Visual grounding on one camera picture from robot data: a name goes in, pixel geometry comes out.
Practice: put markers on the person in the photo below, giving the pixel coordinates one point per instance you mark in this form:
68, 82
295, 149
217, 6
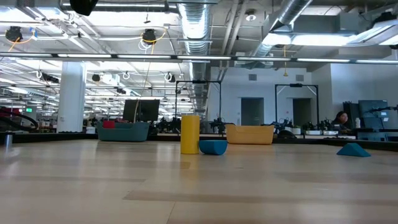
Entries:
342, 118

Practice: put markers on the black aluminium table frame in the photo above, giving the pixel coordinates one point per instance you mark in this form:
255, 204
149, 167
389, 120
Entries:
37, 137

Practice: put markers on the white bottle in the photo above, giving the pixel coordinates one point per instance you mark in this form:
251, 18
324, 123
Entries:
358, 123

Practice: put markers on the red cube block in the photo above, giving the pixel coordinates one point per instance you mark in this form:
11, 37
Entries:
109, 124

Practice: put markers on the black frame stand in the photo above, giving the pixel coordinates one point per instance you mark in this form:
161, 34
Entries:
295, 85
199, 81

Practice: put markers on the blue triangle block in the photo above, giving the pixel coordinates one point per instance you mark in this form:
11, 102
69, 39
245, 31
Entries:
353, 151

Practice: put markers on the white column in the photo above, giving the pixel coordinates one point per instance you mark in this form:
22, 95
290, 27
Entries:
71, 99

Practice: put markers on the wide silver ventilation duct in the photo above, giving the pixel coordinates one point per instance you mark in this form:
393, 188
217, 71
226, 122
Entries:
195, 25

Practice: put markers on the dark grey monitor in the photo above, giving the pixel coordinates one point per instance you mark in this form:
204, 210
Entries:
371, 109

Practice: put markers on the yellow cylinder block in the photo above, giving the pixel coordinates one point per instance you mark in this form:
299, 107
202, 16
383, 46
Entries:
190, 133

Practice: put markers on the dark blue-grey plastic bin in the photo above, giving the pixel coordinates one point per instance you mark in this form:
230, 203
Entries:
124, 133

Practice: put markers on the grey door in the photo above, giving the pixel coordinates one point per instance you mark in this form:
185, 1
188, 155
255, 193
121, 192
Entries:
252, 112
301, 109

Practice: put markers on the yellow plastic bin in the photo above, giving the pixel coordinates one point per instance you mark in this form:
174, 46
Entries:
248, 135

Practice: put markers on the long ceiling light strip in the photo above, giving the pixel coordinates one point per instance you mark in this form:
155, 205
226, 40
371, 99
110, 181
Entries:
84, 56

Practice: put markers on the blue half cylinder block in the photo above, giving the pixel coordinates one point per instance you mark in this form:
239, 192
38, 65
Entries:
213, 147

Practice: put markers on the black monitor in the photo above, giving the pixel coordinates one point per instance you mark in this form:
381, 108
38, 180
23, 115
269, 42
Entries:
146, 110

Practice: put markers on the thin silver spiral duct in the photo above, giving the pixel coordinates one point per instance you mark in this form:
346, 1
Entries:
289, 12

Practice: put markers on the metal post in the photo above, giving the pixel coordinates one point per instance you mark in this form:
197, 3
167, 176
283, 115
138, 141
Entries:
8, 140

